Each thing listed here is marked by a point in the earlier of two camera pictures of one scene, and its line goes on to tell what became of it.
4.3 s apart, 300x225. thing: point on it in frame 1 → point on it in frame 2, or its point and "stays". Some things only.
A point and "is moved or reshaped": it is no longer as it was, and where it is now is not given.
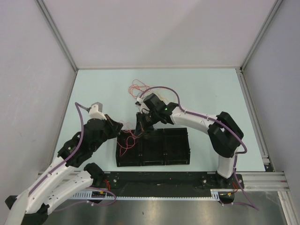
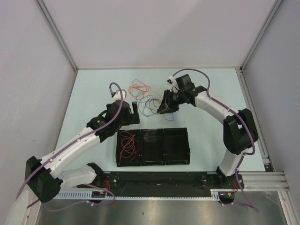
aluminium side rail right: (264, 150) stays
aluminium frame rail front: (266, 181) stays
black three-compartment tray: (157, 146) stays
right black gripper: (141, 126) → (162, 109)
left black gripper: (116, 127) → (131, 118)
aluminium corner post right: (260, 33) stays
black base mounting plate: (167, 183) stays
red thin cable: (126, 139) is moved or reshaped
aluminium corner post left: (44, 9) stays
